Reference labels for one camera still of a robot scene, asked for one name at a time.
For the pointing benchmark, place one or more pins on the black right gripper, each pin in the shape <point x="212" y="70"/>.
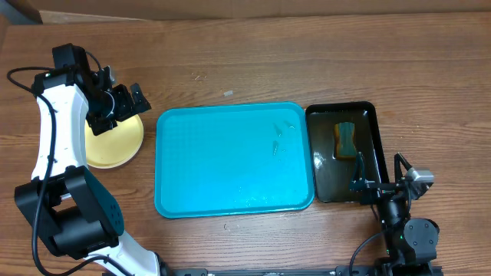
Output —
<point x="380" y="191"/>

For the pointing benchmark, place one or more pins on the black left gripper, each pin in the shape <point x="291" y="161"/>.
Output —
<point x="129" y="106"/>

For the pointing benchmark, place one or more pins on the green yellow sponge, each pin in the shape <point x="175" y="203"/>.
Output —
<point x="344" y="145"/>

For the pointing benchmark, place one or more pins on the yellow plate with orange stain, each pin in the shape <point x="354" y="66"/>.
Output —
<point x="114" y="147"/>

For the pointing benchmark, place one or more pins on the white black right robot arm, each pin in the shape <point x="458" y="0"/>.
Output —
<point x="411" y="243"/>

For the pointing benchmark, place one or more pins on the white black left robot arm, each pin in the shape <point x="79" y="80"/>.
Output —
<point x="68" y="208"/>

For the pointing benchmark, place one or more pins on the black tray with water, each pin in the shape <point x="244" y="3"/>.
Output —
<point x="332" y="176"/>

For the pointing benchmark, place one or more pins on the teal plastic tray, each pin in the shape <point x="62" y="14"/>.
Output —
<point x="232" y="160"/>

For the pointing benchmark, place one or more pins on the cardboard sheet at back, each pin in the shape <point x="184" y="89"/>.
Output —
<point x="201" y="9"/>

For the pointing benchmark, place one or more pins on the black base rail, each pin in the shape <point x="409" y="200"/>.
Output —
<point x="342" y="270"/>

